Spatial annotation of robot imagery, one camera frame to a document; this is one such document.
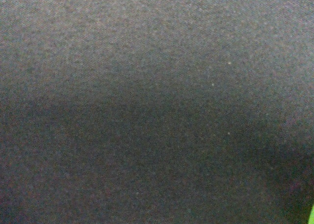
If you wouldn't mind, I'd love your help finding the black tablecloth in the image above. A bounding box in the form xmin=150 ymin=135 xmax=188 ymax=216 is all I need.
xmin=0 ymin=0 xmax=314 ymax=224

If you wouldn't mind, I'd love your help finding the green plastic cup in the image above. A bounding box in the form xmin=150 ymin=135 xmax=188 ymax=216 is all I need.
xmin=308 ymin=206 xmax=314 ymax=224

